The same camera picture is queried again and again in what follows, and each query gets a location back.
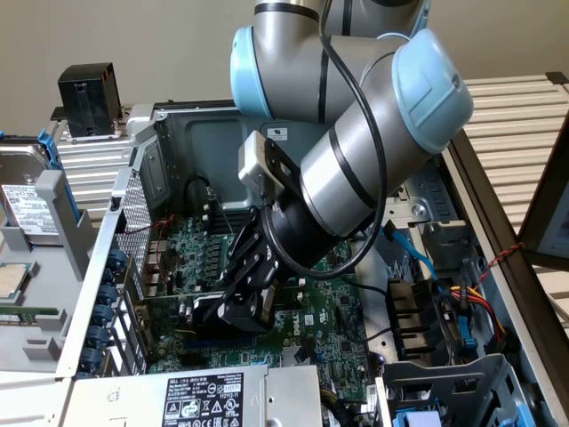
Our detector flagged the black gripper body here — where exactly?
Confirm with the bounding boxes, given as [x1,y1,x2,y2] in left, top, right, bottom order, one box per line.
[262,202,370,286]

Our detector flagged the green graphics card black cooler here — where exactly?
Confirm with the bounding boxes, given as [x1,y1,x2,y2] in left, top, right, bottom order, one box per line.
[128,288,275,342]

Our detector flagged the thin steel locking lever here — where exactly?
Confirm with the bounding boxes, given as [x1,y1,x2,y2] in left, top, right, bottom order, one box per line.
[212,191,235,237]

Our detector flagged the green motherboard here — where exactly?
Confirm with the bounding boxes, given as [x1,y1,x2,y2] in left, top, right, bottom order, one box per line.
[146,215,377,404]

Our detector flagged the blue expansion slot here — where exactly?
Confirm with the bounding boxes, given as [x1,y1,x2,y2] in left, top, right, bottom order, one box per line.
[182,338,257,351]

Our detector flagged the grey metal drive cage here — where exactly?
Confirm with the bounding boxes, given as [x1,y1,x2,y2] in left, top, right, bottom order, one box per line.
[368,153,479,275]

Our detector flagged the black plastic fan shroud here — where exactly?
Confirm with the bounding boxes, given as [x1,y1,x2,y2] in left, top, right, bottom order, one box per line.
[385,276,455,362]

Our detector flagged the open grey PC case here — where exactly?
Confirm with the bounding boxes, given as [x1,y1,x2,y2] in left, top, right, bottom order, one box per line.
[55,86,569,427]

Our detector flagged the silver power supply unit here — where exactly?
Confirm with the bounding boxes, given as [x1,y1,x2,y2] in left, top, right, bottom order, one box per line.
[60,364,324,427]

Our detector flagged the grey metal disk bay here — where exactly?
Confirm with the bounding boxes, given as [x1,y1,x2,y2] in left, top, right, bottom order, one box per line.
[375,353,541,427]

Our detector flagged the blue plastic drive latch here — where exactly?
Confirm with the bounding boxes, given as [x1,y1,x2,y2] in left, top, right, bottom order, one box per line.
[456,305,480,358]

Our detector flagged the grey parts rack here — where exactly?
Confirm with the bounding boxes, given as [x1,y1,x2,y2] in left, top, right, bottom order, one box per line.
[0,170,97,373]

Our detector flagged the loose green RAM stick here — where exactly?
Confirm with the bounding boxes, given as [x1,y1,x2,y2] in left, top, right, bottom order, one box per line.
[0,304,61,325]

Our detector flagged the silver CPU chip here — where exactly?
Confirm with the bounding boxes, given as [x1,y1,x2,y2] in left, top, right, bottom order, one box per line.
[0,261,41,300]

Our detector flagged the dark framed panel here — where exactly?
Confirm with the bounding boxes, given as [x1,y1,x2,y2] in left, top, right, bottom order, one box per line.
[517,113,569,270]

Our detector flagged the hard drive in grey caddy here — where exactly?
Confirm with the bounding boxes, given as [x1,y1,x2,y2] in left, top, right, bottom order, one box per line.
[0,127,82,223]

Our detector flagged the black plastic block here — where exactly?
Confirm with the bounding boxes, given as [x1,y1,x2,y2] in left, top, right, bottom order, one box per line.
[50,61,130,143]

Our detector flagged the silver hard disk drive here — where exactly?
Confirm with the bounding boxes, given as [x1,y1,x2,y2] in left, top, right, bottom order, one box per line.
[0,141,61,246]

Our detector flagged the black wire across motherboard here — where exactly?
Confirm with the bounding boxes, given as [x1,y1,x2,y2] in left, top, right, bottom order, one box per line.
[353,279,389,298]

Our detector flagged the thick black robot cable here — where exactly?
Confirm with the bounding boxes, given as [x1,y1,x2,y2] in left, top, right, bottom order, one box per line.
[261,0,388,279]

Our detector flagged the thin red wire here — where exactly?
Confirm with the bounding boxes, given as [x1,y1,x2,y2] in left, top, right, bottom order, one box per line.
[124,214,178,286]

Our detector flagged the black curled fan wire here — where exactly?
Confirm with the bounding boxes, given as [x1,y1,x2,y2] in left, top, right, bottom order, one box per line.
[345,305,395,344]

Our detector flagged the short black wire loop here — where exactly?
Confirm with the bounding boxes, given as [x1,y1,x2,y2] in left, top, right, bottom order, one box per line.
[182,174,218,215]

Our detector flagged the blue flat data wire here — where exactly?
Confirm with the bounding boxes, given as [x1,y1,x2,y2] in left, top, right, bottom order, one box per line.
[379,219,446,295]

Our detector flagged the yellow red power wires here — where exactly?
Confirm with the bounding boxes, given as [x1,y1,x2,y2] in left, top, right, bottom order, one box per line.
[446,286,509,342]

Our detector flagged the red black twisted wire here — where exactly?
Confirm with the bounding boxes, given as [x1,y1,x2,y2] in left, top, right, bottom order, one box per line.
[472,241,526,290]

